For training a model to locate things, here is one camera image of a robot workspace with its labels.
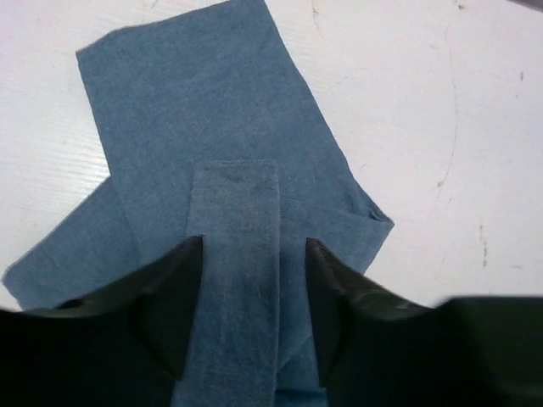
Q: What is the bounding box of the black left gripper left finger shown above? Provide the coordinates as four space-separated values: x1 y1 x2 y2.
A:
1 237 204 406

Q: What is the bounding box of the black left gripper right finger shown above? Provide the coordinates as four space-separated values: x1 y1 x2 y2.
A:
305 238 542 406

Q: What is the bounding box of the blue cloth placemat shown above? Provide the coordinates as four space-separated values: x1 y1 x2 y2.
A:
3 1 393 406

